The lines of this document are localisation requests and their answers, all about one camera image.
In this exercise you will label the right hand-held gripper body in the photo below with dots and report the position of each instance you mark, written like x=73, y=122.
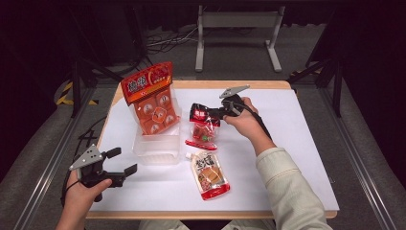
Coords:
x=231, y=105

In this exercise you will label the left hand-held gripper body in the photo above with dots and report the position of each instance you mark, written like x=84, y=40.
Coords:
x=91, y=159

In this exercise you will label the red and black snack packet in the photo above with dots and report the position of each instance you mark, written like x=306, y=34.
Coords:
x=202, y=132

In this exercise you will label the translucent plastic container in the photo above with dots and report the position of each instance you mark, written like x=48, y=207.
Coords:
x=156, y=150

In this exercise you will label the orange snack packet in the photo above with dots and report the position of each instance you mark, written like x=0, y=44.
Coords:
x=150, y=83

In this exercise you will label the person's right hand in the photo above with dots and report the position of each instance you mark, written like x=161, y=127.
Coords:
x=247, y=124

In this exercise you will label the person's left hand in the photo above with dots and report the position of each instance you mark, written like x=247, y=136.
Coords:
x=79, y=198

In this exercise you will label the white table mat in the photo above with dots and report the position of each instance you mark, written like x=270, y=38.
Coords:
x=287, y=127

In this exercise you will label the white and red spout pouch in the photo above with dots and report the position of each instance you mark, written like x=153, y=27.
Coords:
x=210, y=179

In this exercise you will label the black tripod stand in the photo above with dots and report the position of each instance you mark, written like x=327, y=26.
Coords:
x=335, y=86
x=76, y=86

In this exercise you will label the grey metal stand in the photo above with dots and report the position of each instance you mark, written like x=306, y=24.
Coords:
x=239, y=19

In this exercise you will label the person's lap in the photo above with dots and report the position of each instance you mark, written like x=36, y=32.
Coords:
x=204, y=225

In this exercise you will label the metal floor rail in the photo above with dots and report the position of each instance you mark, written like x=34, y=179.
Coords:
x=48, y=169
x=357, y=166

